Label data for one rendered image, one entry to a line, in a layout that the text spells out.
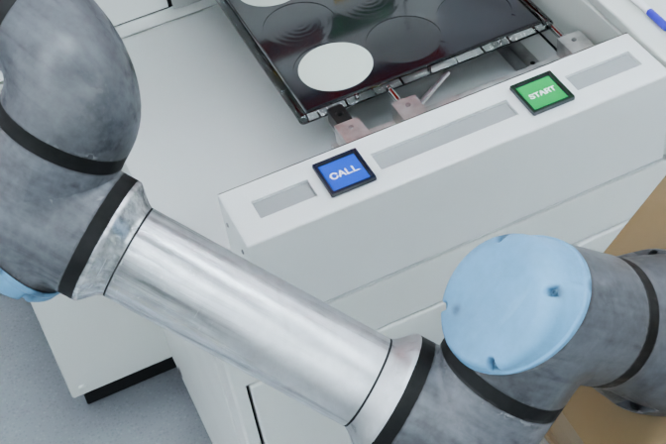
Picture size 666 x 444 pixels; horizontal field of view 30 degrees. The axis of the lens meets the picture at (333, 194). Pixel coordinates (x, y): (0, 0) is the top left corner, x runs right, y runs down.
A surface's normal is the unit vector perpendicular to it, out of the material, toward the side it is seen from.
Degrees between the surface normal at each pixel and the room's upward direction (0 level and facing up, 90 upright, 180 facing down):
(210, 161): 0
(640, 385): 90
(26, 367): 0
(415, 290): 90
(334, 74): 1
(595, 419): 49
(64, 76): 42
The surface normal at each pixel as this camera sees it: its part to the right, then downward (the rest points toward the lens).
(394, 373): -0.44, -0.60
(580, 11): -0.90, 0.36
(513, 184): 0.41, 0.62
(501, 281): -0.70, -0.29
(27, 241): -0.13, 0.38
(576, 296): 0.61, -0.20
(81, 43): 0.39, -0.32
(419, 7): -0.11, -0.70
